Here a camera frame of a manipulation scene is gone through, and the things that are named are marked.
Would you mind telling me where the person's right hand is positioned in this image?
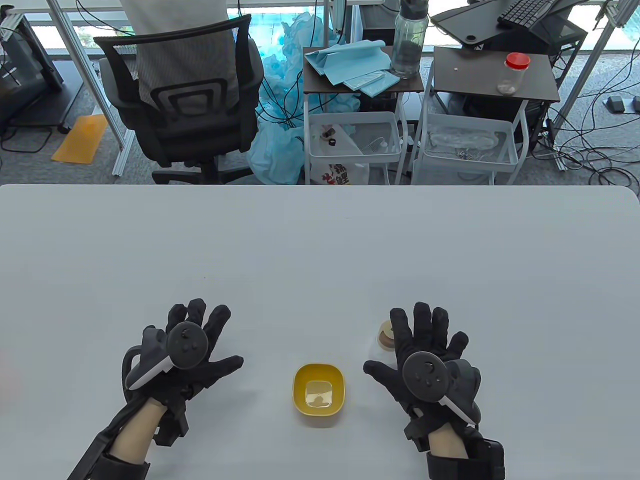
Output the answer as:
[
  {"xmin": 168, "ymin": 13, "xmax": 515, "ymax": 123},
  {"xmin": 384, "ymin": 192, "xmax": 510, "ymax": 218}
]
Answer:
[{"xmin": 363, "ymin": 301, "xmax": 483, "ymax": 453}]

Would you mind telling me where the person's left hand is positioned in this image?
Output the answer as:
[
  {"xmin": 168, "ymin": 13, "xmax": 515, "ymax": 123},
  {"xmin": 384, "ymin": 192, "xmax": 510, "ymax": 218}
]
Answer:
[{"xmin": 121, "ymin": 298, "xmax": 245, "ymax": 447}]

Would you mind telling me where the clear dispenser with wooden cap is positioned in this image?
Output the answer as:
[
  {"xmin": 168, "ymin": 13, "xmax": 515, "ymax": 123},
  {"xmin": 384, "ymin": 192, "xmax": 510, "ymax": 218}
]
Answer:
[{"xmin": 368, "ymin": 321, "xmax": 397, "ymax": 362}]

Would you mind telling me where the small yellow dish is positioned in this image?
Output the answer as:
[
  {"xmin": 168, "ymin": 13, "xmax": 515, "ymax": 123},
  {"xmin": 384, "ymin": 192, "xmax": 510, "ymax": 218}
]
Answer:
[{"xmin": 292, "ymin": 363, "xmax": 346, "ymax": 417}]

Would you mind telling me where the person's right forearm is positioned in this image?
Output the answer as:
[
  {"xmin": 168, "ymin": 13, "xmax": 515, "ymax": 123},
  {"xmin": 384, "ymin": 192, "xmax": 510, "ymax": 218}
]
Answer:
[{"xmin": 427, "ymin": 424, "xmax": 471, "ymax": 460}]

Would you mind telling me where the person's left forearm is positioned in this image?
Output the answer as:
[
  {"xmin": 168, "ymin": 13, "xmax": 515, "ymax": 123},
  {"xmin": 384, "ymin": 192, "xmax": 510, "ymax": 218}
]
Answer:
[{"xmin": 110, "ymin": 402, "xmax": 168, "ymax": 463}]

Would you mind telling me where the grey left hand controller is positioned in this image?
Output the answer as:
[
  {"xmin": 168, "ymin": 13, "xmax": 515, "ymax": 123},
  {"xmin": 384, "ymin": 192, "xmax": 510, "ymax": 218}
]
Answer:
[{"xmin": 122, "ymin": 321, "xmax": 209, "ymax": 391}]

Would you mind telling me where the grey hand controller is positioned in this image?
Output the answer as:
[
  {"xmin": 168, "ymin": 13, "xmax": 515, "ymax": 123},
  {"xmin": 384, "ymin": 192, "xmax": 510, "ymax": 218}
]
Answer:
[
  {"xmin": 122, "ymin": 321, "xmax": 209, "ymax": 391},
  {"xmin": 402, "ymin": 351, "xmax": 482, "ymax": 423}
]

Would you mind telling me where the grey right hand controller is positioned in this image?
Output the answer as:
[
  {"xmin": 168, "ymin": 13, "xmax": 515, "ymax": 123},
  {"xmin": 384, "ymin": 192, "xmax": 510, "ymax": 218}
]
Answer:
[{"xmin": 402, "ymin": 351, "xmax": 482, "ymax": 423}]

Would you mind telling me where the white printed plastic bag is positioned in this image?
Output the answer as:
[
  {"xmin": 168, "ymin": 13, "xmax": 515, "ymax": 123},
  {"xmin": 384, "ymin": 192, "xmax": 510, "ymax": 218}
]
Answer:
[{"xmin": 309, "ymin": 122, "xmax": 371, "ymax": 186}]

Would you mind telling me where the clear plastic wrap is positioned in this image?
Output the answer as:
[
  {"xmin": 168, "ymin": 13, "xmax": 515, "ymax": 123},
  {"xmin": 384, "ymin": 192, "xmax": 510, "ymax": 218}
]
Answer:
[{"xmin": 430, "ymin": 127, "xmax": 501, "ymax": 161}]

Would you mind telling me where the pile of blue plastic bags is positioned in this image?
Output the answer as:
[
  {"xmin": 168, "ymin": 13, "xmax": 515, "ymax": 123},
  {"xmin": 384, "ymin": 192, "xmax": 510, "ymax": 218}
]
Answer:
[{"xmin": 247, "ymin": 12, "xmax": 361, "ymax": 185}]

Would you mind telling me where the white cart with blue cloth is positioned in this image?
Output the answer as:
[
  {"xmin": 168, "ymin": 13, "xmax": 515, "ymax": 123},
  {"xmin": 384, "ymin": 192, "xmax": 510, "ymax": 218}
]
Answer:
[{"xmin": 302, "ymin": 46, "xmax": 426, "ymax": 186}]

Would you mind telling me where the black mesh office chair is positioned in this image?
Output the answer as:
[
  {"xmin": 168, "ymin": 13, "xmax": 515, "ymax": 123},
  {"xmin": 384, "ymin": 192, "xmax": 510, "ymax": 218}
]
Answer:
[{"xmin": 93, "ymin": 14, "xmax": 266, "ymax": 185}]

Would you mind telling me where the white cart with jar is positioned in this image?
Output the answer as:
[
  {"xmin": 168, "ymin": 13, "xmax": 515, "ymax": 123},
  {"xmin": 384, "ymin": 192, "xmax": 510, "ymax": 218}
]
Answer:
[{"xmin": 411, "ymin": 46, "xmax": 561, "ymax": 186}]

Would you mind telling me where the yellow floor sheet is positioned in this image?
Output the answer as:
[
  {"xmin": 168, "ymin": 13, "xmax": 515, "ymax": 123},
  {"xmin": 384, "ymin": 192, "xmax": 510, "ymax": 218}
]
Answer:
[{"xmin": 51, "ymin": 114, "xmax": 110, "ymax": 165}]

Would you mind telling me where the clear jar with red lid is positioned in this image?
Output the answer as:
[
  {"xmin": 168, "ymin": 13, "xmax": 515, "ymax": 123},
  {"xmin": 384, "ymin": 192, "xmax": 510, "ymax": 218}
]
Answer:
[{"xmin": 496, "ymin": 52, "xmax": 532, "ymax": 96}]

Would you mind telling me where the blue folded cloth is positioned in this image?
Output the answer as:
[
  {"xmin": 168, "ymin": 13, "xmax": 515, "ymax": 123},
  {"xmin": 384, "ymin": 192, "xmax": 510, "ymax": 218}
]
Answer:
[{"xmin": 305, "ymin": 40, "xmax": 401, "ymax": 98}]

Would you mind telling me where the clear water bottle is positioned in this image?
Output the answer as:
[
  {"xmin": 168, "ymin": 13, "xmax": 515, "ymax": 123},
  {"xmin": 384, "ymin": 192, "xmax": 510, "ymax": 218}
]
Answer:
[{"xmin": 390, "ymin": 0, "xmax": 430, "ymax": 79}]

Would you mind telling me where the black computer case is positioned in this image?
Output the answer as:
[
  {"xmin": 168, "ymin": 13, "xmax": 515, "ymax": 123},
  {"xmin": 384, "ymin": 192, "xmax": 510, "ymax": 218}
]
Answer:
[{"xmin": 530, "ymin": 20, "xmax": 588, "ymax": 91}]

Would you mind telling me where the black keyboard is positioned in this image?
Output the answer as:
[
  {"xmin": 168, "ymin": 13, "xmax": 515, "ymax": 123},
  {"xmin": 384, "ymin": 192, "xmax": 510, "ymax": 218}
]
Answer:
[{"xmin": 497, "ymin": 0, "xmax": 557, "ymax": 29}]

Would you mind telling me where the black equipment stand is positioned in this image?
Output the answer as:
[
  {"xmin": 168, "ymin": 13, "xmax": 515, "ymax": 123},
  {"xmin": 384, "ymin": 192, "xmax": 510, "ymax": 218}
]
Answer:
[{"xmin": 0, "ymin": 5, "xmax": 83, "ymax": 136}]

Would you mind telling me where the black left wrist strap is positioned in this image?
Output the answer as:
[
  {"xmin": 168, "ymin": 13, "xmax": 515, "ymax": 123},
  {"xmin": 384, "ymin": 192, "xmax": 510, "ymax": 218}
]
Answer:
[{"xmin": 67, "ymin": 400, "xmax": 151, "ymax": 480}]

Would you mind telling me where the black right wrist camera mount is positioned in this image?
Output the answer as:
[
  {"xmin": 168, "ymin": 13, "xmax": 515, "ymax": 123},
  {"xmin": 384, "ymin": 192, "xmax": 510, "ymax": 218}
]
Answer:
[{"xmin": 426, "ymin": 437, "xmax": 506, "ymax": 480}]

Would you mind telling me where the tangle of black cables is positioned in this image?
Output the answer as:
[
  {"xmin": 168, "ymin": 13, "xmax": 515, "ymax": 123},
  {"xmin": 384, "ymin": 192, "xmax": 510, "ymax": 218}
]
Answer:
[{"xmin": 530, "ymin": 65, "xmax": 640, "ymax": 196}]

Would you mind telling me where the aluminium frame post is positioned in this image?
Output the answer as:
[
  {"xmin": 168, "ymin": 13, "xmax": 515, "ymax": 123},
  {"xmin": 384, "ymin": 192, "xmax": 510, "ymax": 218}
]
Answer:
[
  {"xmin": 47, "ymin": 0, "xmax": 136, "ymax": 177},
  {"xmin": 552, "ymin": 0, "xmax": 640, "ymax": 172}
]

